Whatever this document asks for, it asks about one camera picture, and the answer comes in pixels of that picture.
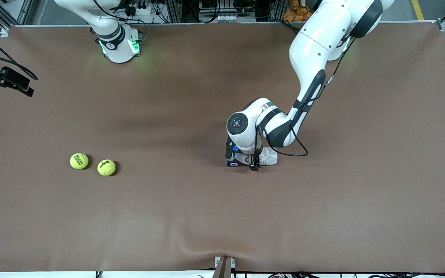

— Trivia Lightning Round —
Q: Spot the clear plastic tennis ball can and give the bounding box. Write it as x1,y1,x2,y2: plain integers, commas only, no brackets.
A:
227,147,279,168

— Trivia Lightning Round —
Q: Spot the yellow Roland Garros tennis ball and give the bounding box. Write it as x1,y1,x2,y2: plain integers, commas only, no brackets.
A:
70,153,89,170

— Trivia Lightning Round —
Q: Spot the yellow Wilson tennis ball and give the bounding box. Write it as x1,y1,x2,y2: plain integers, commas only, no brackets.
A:
97,159,117,177

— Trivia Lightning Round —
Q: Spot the brown table mat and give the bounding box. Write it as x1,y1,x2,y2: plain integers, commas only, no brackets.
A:
0,21,445,273

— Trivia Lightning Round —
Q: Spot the white power strip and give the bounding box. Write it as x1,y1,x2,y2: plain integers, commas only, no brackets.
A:
124,0,157,18
216,14,256,23

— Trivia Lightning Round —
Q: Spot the orange packets pile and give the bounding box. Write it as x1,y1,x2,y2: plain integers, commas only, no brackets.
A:
283,0,316,22

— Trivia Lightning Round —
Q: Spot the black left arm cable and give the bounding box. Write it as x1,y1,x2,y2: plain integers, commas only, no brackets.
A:
259,37,356,170

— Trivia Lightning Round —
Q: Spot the metal table edge bracket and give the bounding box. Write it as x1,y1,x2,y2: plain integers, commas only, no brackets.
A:
214,256,236,278

